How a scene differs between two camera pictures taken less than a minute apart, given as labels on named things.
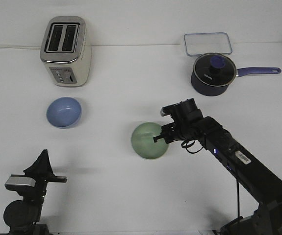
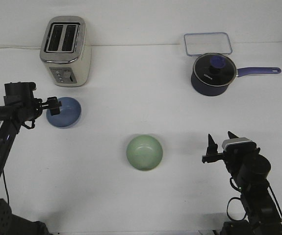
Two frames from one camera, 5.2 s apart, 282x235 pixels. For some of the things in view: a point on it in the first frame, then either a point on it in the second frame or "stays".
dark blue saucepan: x=212 y=76 stays
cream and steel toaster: x=64 y=51 stays
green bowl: x=142 y=142 to x=144 y=152
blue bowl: x=64 y=112 stays
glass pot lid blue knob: x=215 y=69 stays
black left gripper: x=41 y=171 to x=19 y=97
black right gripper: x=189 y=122 to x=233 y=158
